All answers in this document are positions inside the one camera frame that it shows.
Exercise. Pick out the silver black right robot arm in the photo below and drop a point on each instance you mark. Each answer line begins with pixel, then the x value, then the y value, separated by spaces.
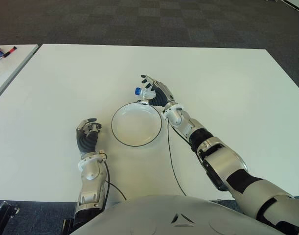
pixel 220 161

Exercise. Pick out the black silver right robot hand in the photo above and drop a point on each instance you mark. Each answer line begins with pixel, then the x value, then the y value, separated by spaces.
pixel 162 96

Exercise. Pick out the small white table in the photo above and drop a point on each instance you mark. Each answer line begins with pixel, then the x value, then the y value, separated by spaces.
pixel 9 66

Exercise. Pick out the white board panel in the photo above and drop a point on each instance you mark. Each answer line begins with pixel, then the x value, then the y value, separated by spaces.
pixel 297 6

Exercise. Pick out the white plate with black rim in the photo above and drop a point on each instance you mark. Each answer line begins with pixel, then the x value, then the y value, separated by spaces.
pixel 137 127

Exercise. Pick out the red black marker pen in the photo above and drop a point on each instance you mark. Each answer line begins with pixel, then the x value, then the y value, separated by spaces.
pixel 9 52

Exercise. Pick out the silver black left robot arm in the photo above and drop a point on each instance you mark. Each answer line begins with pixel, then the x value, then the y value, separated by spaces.
pixel 91 181

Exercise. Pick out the clear water bottle blue cap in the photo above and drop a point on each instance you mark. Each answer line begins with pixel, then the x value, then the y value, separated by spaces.
pixel 144 93

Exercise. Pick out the black wheeled stand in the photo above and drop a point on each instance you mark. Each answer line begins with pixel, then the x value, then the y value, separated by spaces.
pixel 6 213

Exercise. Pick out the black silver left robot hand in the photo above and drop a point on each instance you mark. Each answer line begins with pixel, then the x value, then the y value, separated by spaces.
pixel 86 142

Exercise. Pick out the grey robot torso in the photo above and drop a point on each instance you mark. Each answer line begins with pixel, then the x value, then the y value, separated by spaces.
pixel 164 215

